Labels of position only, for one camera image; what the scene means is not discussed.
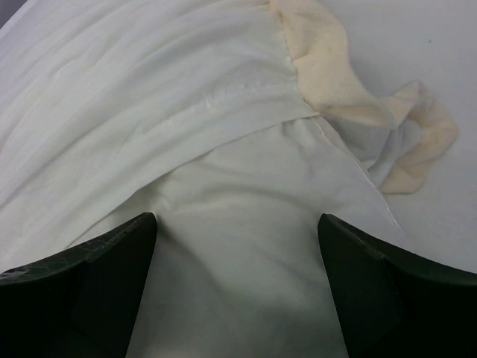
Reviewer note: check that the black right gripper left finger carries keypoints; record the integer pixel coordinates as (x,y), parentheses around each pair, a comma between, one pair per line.
(81,302)

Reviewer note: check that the grey and cream pillowcase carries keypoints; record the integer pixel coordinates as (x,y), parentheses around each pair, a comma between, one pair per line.
(100,98)

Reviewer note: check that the white pillow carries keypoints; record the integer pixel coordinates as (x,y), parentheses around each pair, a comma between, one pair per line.
(239,272)

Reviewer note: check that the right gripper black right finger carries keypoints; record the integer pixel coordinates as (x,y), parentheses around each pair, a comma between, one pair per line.
(393,303)

